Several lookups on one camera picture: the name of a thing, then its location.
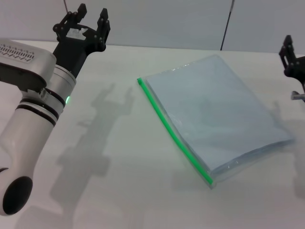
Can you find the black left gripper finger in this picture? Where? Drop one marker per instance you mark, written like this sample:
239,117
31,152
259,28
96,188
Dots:
63,26
102,33

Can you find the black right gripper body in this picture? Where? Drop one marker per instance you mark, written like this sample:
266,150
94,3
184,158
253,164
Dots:
302,71

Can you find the green zipper slider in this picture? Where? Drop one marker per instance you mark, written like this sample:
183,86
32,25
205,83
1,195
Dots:
140,81

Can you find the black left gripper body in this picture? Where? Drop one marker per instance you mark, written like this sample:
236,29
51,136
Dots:
74,52

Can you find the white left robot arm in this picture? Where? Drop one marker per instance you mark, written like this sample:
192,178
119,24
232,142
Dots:
31,124

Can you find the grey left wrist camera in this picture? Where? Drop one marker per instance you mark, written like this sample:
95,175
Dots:
26,64

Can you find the silver mount bolt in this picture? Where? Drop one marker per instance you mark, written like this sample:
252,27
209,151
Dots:
297,96

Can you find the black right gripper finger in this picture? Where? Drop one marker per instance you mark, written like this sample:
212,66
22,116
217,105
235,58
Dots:
289,62

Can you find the clear green-zipper document bag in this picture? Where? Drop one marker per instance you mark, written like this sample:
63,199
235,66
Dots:
214,114

